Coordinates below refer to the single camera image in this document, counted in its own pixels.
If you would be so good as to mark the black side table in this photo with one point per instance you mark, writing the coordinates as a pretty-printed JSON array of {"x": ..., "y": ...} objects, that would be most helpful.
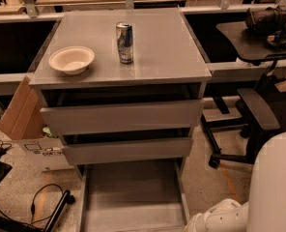
[{"x": 250, "y": 46}]

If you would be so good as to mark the white paper bowl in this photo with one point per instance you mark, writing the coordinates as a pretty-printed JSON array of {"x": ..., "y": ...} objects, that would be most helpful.
[{"x": 71, "y": 60}]

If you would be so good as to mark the grey top drawer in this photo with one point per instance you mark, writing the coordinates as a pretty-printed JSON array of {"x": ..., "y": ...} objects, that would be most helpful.
[{"x": 141, "y": 116}]

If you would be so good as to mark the black headset device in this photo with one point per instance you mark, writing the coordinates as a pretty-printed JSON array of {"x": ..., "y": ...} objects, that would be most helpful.
[{"x": 271, "y": 23}]

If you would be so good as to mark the grey middle drawer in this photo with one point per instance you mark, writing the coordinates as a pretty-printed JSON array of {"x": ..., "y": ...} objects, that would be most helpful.
[{"x": 168, "y": 148}]

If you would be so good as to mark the black office chair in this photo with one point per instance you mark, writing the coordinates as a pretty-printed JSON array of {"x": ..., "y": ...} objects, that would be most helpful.
[{"x": 263, "y": 115}]

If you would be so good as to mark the grey bottom drawer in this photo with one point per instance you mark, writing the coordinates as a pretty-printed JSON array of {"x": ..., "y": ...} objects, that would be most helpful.
[{"x": 134, "y": 196}]

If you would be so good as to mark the brown cardboard box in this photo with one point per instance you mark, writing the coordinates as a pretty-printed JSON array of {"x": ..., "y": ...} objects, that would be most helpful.
[{"x": 23, "y": 123}]

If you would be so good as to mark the silver blue drink can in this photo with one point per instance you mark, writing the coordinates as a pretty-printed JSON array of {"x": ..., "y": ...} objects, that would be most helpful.
[{"x": 124, "y": 41}]

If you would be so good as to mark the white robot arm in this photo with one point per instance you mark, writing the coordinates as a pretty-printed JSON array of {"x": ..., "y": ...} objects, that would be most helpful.
[{"x": 265, "y": 211}]

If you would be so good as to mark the grey drawer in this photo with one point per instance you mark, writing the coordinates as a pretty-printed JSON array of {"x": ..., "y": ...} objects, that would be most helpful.
[
  {"x": 168, "y": 148},
  {"x": 141, "y": 116},
  {"x": 134, "y": 196}
]

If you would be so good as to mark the black stand base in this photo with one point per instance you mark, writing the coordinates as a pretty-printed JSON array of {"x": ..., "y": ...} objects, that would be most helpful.
[{"x": 8, "y": 224}]

